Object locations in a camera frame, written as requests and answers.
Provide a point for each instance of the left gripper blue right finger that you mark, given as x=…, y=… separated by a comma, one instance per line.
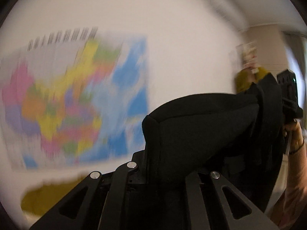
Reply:
x=215, y=203

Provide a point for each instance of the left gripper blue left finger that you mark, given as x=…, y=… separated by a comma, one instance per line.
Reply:
x=95, y=203

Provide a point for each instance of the black button-up shirt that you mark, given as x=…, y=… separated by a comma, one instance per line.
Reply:
x=237, y=135

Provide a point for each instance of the pink sleeved right forearm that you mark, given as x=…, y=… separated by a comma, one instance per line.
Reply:
x=293, y=200

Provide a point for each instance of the person's right hand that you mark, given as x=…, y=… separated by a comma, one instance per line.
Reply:
x=297, y=140

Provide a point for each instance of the mustard folded garment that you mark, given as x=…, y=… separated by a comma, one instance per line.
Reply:
x=39, y=200

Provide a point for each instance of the mustard hanging cardigan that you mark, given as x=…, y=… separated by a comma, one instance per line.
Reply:
x=246, y=77

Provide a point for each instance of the white air conditioner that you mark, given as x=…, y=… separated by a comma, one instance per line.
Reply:
x=231, y=12

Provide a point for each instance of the colourful wall map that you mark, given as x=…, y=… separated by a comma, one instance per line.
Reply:
x=74, y=98

